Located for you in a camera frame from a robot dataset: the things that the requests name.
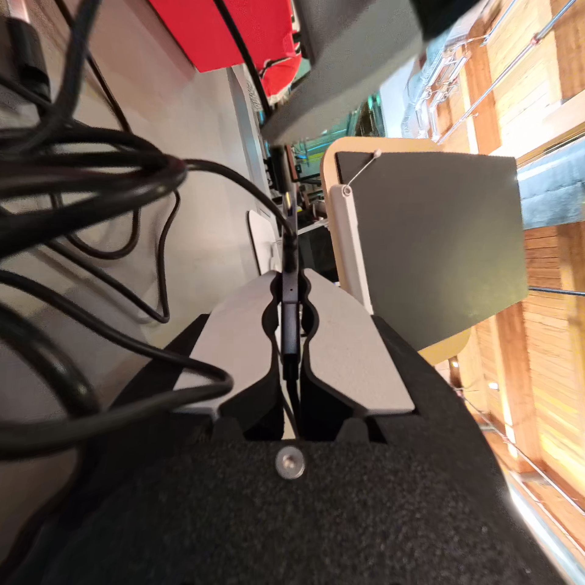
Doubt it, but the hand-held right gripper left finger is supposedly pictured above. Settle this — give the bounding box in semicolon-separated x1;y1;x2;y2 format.
175;271;280;414

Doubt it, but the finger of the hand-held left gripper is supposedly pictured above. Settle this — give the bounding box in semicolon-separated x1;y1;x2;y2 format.
260;0;425;148

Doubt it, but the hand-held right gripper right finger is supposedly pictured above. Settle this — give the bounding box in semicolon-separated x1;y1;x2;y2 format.
299;269;417;417

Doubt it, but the grey usb hub with tail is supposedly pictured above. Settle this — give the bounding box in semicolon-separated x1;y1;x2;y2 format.
280;191;303;439

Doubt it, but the red plastic bin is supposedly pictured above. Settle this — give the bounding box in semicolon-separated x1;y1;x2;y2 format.
147;0;294;75

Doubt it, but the black usb-c cable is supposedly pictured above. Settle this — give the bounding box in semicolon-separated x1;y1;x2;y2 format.
0;0;300;462

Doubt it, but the red white printed jacket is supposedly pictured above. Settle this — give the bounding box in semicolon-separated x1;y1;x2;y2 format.
261;43;303;105

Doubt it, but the white clamp bar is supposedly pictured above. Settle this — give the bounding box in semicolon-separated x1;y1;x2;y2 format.
328;183;374;315

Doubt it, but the wooden board with black panel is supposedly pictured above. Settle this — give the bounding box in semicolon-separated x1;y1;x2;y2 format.
319;136;532;366

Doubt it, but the round silver duct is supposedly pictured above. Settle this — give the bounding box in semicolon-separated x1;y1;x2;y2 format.
516;137;585;231

